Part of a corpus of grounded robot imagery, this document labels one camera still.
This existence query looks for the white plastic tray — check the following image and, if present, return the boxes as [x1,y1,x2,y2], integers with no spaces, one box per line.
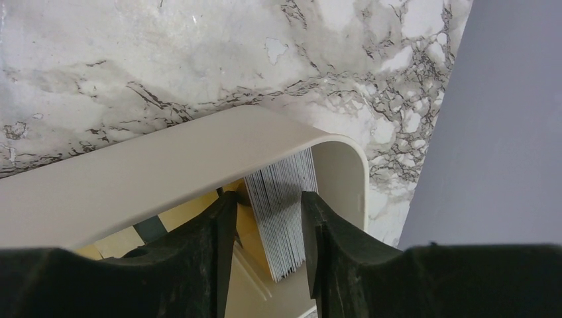
[1,106,368,317]

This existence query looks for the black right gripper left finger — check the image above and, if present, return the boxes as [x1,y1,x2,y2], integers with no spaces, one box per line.
[1,191,237,317]

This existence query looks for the credit cards in tray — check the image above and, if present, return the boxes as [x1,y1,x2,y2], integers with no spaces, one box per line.
[243,148,318,282]

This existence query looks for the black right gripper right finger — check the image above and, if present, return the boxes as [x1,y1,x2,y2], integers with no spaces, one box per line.
[301,191,561,317]

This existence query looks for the loose gold cards in tray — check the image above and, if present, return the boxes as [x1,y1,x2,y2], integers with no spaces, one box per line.
[75,179,273,281]

